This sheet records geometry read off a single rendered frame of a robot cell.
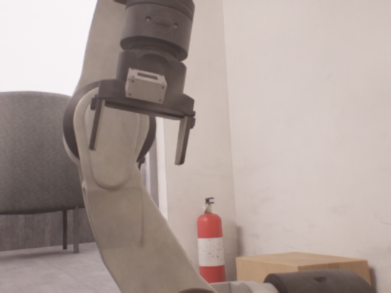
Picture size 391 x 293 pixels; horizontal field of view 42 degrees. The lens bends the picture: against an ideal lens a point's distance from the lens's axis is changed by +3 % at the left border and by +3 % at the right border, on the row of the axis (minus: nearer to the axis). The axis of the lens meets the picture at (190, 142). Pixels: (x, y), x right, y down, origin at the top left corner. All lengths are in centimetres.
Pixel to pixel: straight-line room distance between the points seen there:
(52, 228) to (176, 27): 870
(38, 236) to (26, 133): 284
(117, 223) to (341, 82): 156
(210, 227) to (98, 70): 198
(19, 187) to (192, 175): 420
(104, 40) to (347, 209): 152
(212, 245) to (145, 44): 216
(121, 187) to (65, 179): 617
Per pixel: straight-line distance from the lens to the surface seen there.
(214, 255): 271
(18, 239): 920
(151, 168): 291
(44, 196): 677
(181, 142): 61
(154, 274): 78
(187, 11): 64
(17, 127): 688
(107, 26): 83
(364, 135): 206
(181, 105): 60
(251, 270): 210
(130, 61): 61
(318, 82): 229
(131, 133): 73
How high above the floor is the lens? 47
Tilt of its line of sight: 8 degrees up
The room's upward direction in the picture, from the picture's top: 3 degrees counter-clockwise
